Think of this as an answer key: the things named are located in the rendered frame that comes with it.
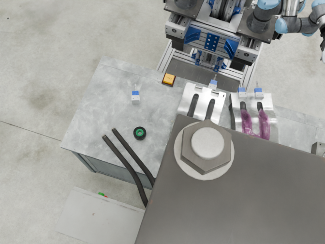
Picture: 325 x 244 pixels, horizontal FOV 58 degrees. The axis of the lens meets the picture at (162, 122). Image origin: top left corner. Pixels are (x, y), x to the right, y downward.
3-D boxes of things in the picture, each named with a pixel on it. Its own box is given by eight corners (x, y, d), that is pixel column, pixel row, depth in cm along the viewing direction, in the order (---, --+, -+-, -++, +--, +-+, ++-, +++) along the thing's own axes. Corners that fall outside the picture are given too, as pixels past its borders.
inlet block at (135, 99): (131, 86, 196) (131, 82, 191) (139, 85, 196) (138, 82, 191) (132, 104, 191) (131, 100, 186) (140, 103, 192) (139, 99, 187)
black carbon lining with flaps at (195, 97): (193, 94, 187) (194, 86, 178) (217, 101, 186) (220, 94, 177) (177, 143, 175) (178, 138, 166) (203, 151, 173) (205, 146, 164)
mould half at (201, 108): (185, 88, 196) (187, 78, 184) (223, 99, 194) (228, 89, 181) (162, 157, 179) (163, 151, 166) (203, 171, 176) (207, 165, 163)
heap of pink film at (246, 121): (237, 108, 185) (241, 103, 178) (265, 109, 185) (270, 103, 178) (241, 148, 176) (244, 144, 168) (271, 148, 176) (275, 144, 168)
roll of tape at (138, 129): (136, 142, 182) (136, 140, 179) (131, 130, 185) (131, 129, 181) (148, 137, 183) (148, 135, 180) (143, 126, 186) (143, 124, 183)
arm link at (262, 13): (251, 5, 180) (258, -12, 168) (273, 4, 181) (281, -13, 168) (255, 21, 176) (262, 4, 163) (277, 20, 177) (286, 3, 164)
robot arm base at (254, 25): (249, 11, 191) (254, 0, 182) (272, 18, 189) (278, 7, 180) (243, 29, 186) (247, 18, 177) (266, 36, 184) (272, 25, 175)
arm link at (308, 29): (291, 26, 157) (301, 11, 147) (312, 25, 158) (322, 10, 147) (295, 38, 154) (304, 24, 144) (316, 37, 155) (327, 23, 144)
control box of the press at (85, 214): (121, 211, 243) (75, 177, 106) (156, 223, 240) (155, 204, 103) (111, 238, 235) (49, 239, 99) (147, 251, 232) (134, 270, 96)
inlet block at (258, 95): (251, 83, 196) (254, 79, 191) (259, 83, 196) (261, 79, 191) (253, 100, 191) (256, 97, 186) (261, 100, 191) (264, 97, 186)
